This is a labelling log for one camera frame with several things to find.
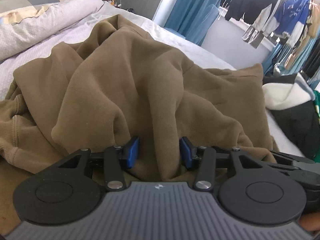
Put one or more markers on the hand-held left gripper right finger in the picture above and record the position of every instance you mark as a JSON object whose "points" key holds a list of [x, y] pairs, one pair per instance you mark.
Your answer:
{"points": [[187, 152]]}

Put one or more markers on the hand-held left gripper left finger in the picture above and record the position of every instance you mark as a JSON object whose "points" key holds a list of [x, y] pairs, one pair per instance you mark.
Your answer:
{"points": [[131, 152]]}

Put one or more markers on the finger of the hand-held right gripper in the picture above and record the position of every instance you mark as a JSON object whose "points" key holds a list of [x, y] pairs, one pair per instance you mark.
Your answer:
{"points": [[285, 156]]}

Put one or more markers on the brown hoodie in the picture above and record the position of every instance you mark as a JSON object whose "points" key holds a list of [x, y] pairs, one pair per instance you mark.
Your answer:
{"points": [[112, 80]]}

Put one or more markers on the green garment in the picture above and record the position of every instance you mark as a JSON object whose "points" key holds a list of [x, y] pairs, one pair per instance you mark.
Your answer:
{"points": [[317, 110]]}

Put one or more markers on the tan hanging garment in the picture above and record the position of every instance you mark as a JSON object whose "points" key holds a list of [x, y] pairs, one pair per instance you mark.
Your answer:
{"points": [[300, 52]]}

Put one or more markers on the striped hanging garment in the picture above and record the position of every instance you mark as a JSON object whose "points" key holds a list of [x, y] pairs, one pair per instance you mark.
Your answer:
{"points": [[251, 36]]}

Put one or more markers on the blue covered chair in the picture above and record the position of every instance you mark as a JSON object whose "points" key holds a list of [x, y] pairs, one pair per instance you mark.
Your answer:
{"points": [[207, 22]]}

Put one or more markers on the blue and white hanging jacket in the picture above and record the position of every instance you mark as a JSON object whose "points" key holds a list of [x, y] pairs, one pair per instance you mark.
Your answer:
{"points": [[292, 12]]}

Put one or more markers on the blue curtain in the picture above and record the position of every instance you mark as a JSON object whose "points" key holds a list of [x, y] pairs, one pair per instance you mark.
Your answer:
{"points": [[180, 5]]}

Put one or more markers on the white pillow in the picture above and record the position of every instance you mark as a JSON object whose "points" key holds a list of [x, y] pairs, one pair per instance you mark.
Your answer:
{"points": [[50, 22]]}

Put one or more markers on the group of small bottles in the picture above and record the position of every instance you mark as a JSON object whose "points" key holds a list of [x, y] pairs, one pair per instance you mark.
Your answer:
{"points": [[111, 0]]}

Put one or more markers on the black hanging garment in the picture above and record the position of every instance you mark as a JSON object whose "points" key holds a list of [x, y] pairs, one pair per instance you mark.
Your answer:
{"points": [[250, 2]]}

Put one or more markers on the patchwork pillow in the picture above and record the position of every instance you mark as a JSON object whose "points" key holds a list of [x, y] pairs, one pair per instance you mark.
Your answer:
{"points": [[30, 0]]}

